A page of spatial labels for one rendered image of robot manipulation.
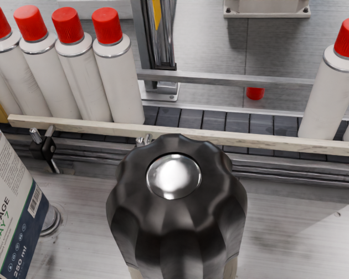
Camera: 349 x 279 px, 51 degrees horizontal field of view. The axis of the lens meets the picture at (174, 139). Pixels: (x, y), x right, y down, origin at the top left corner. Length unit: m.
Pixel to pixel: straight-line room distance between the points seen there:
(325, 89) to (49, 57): 0.37
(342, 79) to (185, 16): 0.52
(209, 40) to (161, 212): 0.69
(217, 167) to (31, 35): 0.38
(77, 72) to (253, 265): 0.34
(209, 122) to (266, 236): 0.21
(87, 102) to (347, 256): 0.41
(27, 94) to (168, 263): 0.45
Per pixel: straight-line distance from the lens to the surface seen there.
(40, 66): 0.55
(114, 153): 0.62
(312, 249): 0.52
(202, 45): 0.84
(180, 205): 0.19
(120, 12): 0.93
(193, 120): 0.61
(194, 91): 0.73
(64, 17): 0.50
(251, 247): 0.50
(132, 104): 0.56
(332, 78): 0.50
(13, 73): 0.58
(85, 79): 0.54
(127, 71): 0.52
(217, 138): 0.55
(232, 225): 0.21
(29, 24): 0.52
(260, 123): 0.61
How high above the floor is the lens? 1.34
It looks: 52 degrees down
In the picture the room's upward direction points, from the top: 6 degrees counter-clockwise
